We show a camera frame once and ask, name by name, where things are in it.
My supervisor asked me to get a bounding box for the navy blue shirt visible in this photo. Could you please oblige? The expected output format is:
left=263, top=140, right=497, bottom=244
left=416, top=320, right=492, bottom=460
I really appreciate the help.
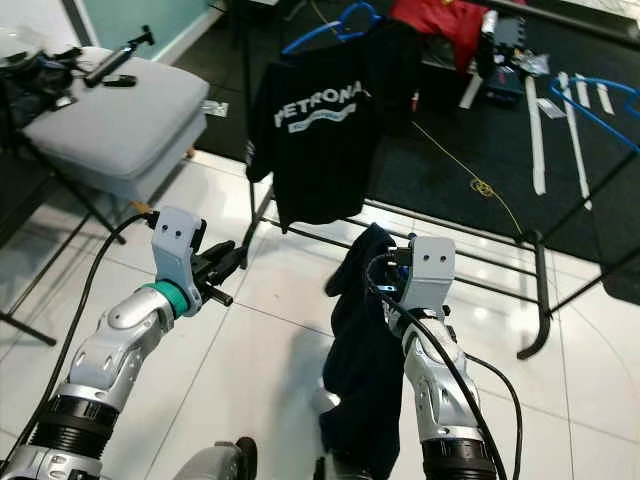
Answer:
left=318, top=222, right=411, bottom=480

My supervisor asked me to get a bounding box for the blue plastic hanger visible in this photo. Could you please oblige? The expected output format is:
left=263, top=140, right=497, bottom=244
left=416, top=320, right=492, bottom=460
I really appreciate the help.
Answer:
left=280, top=2, right=381, bottom=56
left=548, top=75, right=640, bottom=156

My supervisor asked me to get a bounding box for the black printed t-shirt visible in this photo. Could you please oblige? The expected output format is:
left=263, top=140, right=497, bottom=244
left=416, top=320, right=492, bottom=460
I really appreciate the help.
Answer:
left=245, top=18, right=426, bottom=229

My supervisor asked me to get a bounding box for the black metal clothes rack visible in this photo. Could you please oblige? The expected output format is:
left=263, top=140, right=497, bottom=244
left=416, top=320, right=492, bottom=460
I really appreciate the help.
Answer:
left=230, top=0, right=640, bottom=361

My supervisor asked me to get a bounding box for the grey cushioned ottoman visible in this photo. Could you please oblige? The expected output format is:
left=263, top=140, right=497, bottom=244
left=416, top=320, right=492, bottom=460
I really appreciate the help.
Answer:
left=22, top=45, right=209, bottom=201

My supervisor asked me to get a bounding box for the robot left leg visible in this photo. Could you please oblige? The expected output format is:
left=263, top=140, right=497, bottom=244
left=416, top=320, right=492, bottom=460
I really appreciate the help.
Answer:
left=175, top=437, right=256, bottom=480

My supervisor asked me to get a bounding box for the robot leg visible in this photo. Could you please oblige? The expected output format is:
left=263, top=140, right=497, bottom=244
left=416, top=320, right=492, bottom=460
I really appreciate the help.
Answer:
left=312, top=455, right=371, bottom=480
left=175, top=437, right=256, bottom=480

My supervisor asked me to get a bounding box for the long white tape strip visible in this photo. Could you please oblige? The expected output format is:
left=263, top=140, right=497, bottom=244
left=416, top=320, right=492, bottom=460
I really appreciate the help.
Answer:
left=523, top=75, right=551, bottom=196
left=557, top=72, right=593, bottom=209

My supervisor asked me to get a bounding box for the black folding chair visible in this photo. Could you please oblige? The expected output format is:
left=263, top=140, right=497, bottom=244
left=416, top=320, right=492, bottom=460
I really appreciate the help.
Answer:
left=0, top=125, right=121, bottom=346

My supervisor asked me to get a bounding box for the robot right leg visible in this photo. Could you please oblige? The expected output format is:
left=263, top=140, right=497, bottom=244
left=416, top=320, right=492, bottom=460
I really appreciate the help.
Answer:
left=312, top=455, right=371, bottom=480

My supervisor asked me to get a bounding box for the black selfie stick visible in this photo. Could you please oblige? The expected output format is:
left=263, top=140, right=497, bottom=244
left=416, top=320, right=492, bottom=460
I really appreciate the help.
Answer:
left=85, top=27, right=156, bottom=89

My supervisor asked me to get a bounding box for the blue tool case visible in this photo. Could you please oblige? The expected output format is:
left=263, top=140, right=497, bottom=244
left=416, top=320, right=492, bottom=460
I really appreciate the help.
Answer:
left=488, top=70, right=529, bottom=106

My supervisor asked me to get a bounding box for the small clear plastic bag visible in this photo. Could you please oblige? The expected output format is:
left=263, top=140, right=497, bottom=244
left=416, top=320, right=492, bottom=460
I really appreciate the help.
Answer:
left=537, top=97, right=566, bottom=119

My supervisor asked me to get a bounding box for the short white tape strip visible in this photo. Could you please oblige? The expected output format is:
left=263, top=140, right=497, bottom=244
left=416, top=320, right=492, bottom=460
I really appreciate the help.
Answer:
left=595, top=80, right=616, bottom=113
left=575, top=75, right=596, bottom=111

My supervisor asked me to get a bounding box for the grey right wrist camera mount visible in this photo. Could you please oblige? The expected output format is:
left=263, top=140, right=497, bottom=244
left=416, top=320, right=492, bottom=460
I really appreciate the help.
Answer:
left=408, top=235, right=457, bottom=311

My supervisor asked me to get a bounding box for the black bag with cables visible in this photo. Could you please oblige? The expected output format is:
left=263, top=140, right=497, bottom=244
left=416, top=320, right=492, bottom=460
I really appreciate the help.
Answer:
left=0, top=50, right=76, bottom=131

